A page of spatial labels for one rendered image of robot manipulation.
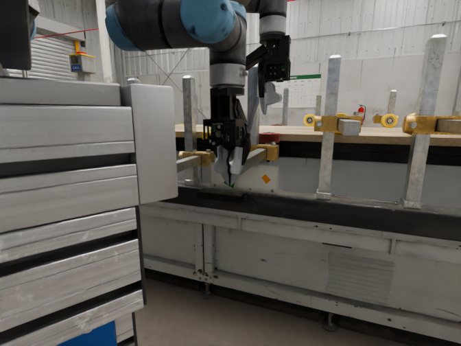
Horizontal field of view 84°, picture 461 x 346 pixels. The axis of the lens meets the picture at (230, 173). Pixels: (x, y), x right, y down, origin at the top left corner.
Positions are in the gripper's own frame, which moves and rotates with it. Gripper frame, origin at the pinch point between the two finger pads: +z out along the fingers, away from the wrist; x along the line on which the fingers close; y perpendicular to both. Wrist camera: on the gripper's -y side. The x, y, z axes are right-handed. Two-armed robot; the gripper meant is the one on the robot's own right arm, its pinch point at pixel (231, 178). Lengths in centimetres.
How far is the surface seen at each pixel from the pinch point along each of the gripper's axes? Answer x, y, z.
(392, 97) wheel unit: 58, -141, -25
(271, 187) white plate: 3.6, -31.4, 10.0
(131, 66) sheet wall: -692, -794, -197
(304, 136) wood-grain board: 13, -49, -6
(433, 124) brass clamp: 48, -31, -12
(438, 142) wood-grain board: 56, -49, -6
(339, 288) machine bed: 31, -56, 61
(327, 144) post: 20.9, -32.1, -5.5
